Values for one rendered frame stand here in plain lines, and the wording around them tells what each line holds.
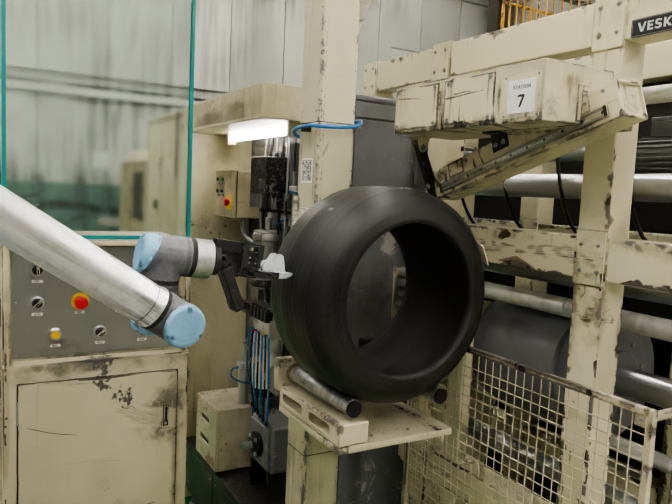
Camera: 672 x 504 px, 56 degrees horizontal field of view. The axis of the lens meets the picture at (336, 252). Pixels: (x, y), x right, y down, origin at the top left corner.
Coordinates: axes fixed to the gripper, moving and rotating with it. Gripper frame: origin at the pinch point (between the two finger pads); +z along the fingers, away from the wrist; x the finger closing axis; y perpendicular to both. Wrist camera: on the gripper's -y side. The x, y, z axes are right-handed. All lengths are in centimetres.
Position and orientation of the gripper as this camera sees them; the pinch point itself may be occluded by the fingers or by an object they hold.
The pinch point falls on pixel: (286, 276)
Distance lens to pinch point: 158.2
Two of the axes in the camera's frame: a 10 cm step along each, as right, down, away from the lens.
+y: 1.5, -9.9, -0.3
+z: 8.6, 1.1, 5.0
